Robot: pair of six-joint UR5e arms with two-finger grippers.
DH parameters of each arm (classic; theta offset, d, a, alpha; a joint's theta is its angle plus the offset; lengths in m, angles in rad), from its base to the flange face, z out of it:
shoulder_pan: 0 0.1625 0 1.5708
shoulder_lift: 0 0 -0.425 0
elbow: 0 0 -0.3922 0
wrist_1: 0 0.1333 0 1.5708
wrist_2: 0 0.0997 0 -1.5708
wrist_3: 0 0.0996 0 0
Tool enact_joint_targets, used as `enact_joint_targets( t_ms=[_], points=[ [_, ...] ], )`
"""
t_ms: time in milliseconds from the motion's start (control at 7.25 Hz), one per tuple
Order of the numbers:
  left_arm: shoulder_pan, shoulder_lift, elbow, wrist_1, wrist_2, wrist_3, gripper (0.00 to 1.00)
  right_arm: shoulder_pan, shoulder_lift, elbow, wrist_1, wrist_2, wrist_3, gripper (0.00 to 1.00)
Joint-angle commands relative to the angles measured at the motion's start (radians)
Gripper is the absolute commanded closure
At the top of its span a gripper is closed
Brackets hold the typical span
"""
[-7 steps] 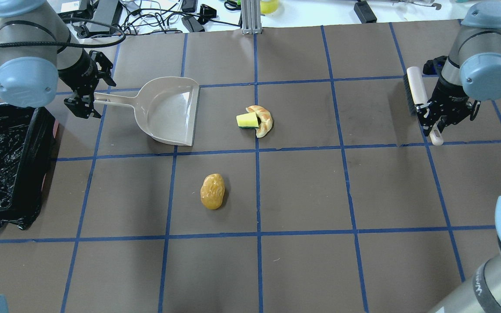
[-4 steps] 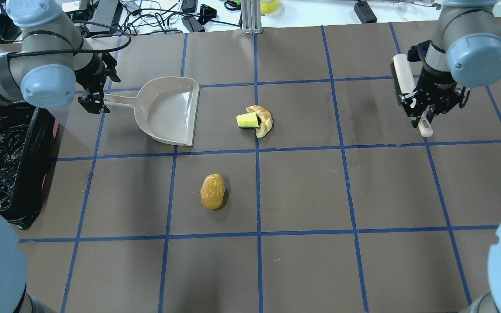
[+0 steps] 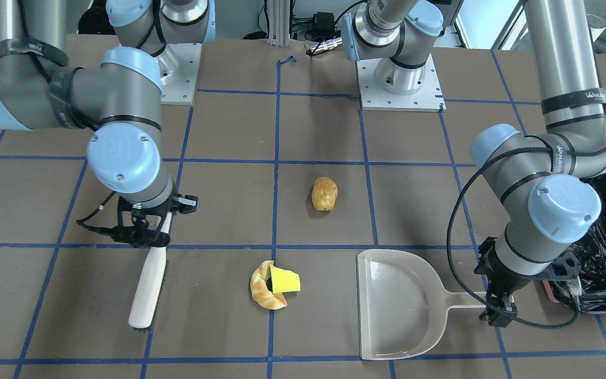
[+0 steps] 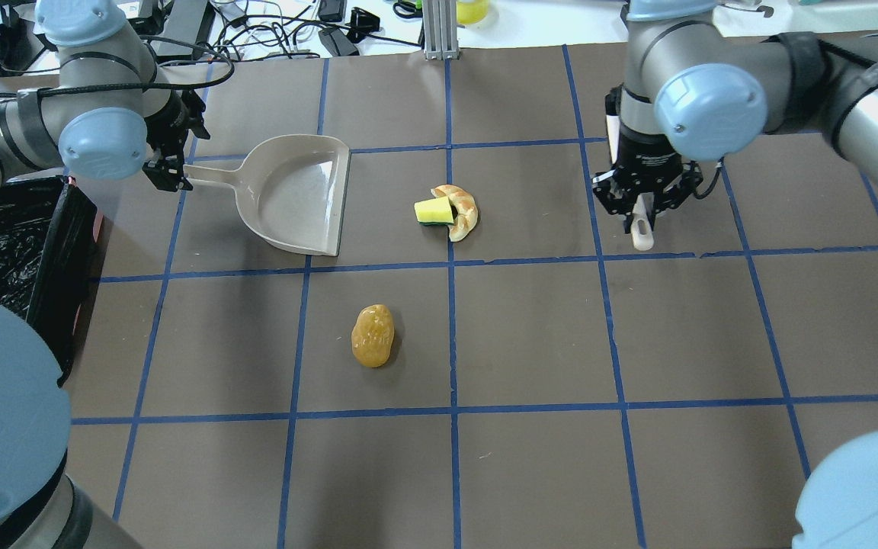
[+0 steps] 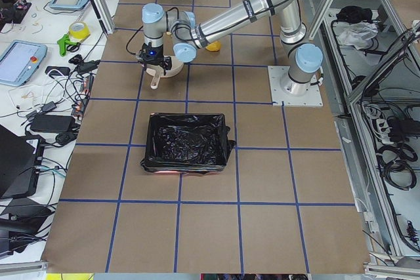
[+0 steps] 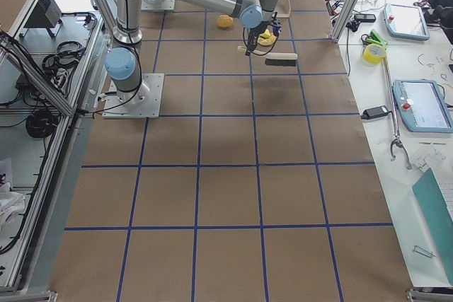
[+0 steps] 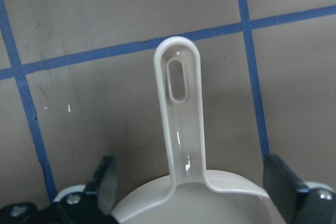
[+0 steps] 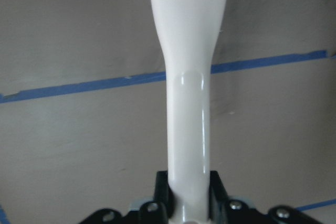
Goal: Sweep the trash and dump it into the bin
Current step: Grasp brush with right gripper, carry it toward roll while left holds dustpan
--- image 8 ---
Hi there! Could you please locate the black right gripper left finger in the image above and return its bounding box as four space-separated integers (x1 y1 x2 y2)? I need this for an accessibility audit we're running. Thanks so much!
154 170 175 218

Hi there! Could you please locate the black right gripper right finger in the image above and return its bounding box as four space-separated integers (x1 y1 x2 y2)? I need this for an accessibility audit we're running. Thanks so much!
208 170 229 219

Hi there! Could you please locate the white hand brush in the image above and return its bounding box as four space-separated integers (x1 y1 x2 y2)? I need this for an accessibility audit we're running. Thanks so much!
151 0 226 223

